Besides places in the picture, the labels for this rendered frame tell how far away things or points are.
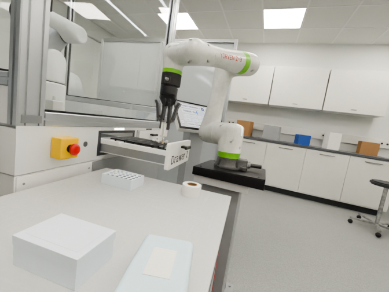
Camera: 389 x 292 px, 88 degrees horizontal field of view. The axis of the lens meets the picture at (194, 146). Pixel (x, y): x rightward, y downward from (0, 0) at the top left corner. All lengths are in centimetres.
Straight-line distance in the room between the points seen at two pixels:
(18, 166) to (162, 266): 55
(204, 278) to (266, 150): 344
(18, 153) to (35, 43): 32
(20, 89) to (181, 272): 63
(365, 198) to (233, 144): 329
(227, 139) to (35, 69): 82
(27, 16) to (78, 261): 64
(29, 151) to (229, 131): 82
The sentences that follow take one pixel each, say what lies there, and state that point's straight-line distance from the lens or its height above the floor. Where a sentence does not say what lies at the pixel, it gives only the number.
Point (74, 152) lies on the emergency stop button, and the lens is 79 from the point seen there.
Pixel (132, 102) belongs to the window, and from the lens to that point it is 119.
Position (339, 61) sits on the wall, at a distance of 482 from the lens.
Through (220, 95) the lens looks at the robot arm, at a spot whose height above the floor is 120.
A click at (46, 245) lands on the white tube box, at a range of 41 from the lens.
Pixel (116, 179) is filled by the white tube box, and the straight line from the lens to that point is 77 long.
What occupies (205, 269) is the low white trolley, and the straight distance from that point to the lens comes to 44.
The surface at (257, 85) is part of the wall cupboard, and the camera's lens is 421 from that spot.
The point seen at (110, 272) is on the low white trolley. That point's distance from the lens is 42.
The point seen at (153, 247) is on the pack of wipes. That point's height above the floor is 80.
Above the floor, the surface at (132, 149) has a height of 87.
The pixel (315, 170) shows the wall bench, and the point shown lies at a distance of 389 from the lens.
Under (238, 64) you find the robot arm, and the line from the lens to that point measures 110.
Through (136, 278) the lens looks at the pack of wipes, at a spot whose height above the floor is 80.
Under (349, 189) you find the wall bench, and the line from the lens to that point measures 407.
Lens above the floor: 103
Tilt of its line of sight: 7 degrees down
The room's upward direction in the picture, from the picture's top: 8 degrees clockwise
